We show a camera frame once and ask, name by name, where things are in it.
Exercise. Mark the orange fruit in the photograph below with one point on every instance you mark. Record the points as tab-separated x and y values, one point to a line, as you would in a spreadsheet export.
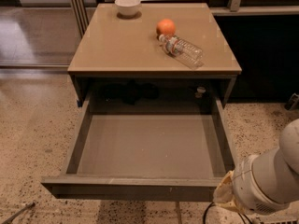
165	27

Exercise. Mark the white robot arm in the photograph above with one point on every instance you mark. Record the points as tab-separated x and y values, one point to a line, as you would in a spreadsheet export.
266	183

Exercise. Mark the tan drawer cabinet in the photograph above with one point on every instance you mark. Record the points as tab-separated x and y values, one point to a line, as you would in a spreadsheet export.
116	47

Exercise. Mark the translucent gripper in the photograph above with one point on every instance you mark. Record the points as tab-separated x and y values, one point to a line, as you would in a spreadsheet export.
248	187

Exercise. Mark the grey box at bottom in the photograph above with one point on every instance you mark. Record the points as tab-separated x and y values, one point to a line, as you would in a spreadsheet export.
276	220

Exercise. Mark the grey metal floor rod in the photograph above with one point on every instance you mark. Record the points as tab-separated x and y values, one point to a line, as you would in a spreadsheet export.
25	208

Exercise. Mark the clear plastic water bottle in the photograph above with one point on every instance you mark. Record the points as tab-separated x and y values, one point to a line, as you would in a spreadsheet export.
182	50

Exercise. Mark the dark object on floor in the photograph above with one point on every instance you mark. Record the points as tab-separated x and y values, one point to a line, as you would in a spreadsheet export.
293	102

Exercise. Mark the white ceramic bowl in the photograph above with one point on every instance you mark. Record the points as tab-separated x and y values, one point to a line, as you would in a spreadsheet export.
128	8

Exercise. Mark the grey top drawer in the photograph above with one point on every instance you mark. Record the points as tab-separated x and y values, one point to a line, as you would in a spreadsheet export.
174	148

